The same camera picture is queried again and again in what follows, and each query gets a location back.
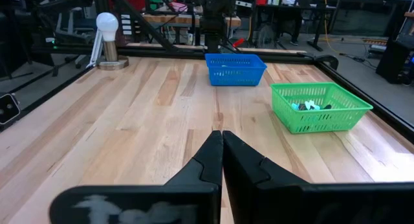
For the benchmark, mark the white strip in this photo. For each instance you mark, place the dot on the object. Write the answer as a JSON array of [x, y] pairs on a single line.
[[96, 49]]

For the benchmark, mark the black table-level camera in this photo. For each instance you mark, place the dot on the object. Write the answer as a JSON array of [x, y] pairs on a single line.
[[8, 109]]

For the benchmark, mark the blue plastic basket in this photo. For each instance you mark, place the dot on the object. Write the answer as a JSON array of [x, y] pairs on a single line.
[[235, 69]]

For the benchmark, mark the black background desk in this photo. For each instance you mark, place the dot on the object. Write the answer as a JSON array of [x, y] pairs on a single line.
[[310, 8]]

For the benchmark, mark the green plastic basket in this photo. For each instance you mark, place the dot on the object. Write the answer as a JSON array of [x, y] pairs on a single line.
[[323, 120]]

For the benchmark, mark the black aluminium table frame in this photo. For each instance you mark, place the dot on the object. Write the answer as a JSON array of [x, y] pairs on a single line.
[[161, 52]]

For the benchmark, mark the red box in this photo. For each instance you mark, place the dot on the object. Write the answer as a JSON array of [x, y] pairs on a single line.
[[262, 0]]

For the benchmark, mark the teal staple remover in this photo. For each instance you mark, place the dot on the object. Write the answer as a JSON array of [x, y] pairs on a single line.
[[295, 106], [312, 105]]

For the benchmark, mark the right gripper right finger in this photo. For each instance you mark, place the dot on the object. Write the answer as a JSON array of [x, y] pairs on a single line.
[[275, 201]]

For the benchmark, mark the pink striped object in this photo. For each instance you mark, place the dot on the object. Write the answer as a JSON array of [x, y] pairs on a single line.
[[178, 7]]

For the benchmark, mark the power strip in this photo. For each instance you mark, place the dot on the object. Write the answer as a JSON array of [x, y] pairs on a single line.
[[377, 48]]

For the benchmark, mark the white light bulb lamp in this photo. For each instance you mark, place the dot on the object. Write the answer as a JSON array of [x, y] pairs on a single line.
[[107, 23]]

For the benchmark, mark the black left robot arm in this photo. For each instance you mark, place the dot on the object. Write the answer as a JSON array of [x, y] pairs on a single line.
[[213, 33]]

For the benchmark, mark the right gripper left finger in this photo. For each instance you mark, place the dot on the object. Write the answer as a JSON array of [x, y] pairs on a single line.
[[194, 198]]

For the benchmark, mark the cabinet with white labels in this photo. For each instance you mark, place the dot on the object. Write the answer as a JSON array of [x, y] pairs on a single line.
[[126, 23]]

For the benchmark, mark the grey office chair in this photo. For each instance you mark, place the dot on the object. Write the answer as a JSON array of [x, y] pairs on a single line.
[[69, 23]]

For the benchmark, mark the wooden background table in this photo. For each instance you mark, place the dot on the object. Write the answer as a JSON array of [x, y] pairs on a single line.
[[181, 20]]

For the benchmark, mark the black cabinet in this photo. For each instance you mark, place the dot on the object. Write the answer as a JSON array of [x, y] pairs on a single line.
[[394, 55]]

